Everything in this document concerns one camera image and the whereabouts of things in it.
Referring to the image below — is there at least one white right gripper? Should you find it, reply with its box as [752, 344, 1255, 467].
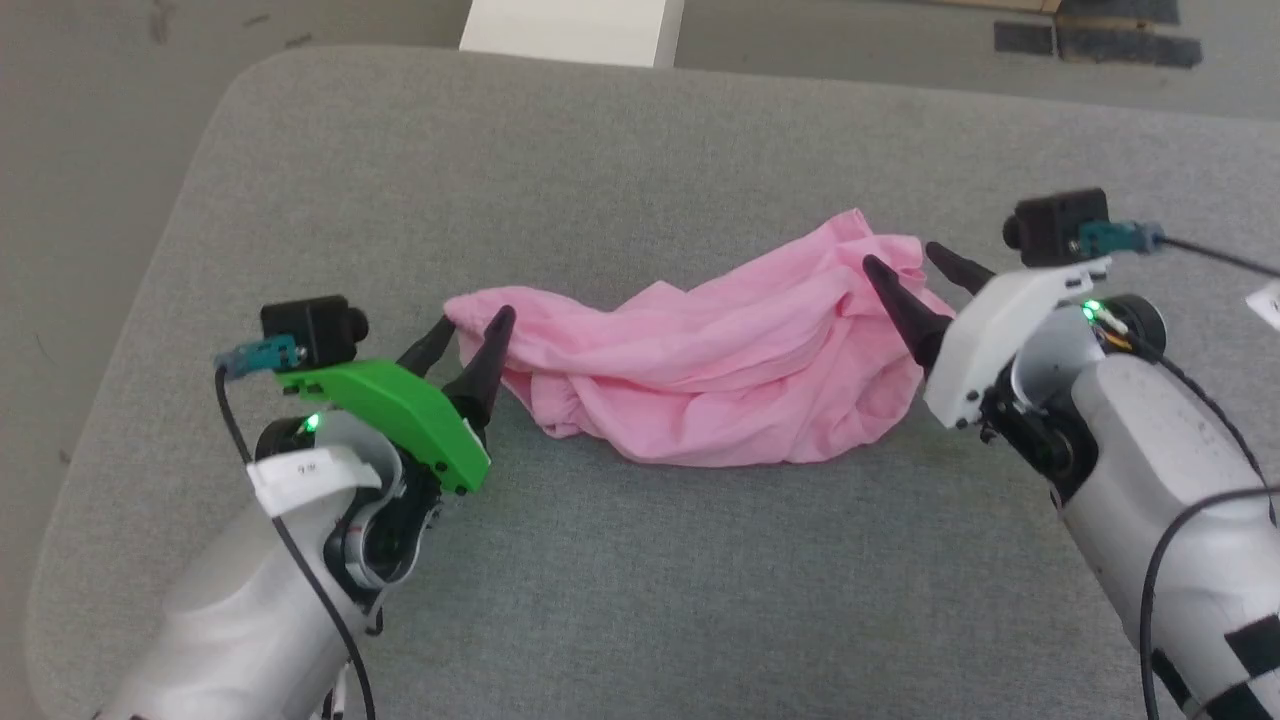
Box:
[863, 242, 1114, 431]

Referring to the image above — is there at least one white box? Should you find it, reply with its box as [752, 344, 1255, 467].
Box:
[459, 0, 686, 69]

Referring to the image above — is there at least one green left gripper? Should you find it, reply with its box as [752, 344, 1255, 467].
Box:
[275, 305, 517, 495]

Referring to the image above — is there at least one black left camera cable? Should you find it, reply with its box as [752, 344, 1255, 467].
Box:
[213, 362, 379, 720]

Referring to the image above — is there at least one pink garment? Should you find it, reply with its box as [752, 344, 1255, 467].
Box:
[443, 208, 958, 468]

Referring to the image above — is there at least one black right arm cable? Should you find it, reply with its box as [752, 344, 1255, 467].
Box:
[1095, 315, 1280, 720]

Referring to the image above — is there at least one black camera cable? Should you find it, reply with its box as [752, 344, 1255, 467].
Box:
[1150, 234, 1280, 279]
[213, 362, 379, 720]

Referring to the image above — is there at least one black right camera cable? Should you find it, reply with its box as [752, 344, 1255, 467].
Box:
[1150, 234, 1280, 279]

